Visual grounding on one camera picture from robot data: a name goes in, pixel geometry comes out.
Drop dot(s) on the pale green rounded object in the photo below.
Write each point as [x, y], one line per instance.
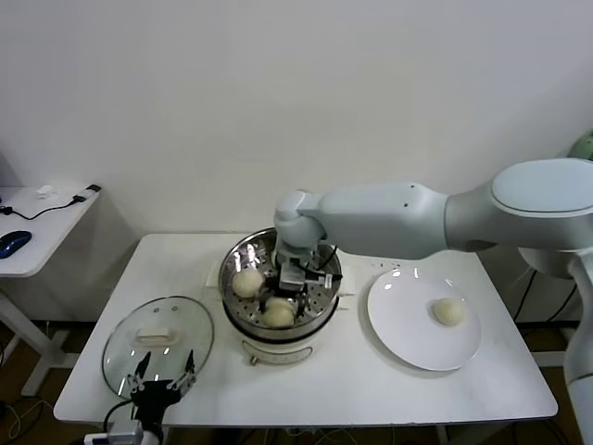
[583, 146]

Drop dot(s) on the white round plate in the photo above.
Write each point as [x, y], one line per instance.
[403, 315]

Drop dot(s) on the blue computer mouse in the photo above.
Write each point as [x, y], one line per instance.
[14, 243]

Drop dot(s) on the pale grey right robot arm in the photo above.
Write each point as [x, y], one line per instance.
[384, 218]

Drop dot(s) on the white steamed baozi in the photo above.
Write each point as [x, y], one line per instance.
[448, 311]
[248, 283]
[278, 315]

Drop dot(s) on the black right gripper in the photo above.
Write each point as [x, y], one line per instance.
[289, 295]

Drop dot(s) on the white connector block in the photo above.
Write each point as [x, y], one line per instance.
[96, 438]

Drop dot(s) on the white side desk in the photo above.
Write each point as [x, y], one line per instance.
[46, 232]

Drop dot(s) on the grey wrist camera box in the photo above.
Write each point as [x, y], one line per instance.
[293, 275]
[126, 432]

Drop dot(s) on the stainless steel steamer basket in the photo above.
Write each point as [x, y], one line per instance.
[241, 255]

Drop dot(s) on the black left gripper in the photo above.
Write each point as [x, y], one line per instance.
[153, 396]

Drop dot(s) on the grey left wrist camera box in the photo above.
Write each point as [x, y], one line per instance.
[126, 432]

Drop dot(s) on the small white desk object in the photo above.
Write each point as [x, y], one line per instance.
[45, 191]

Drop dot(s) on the steel steamer pot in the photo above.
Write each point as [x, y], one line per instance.
[278, 350]

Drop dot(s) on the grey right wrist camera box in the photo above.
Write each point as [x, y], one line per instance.
[293, 275]

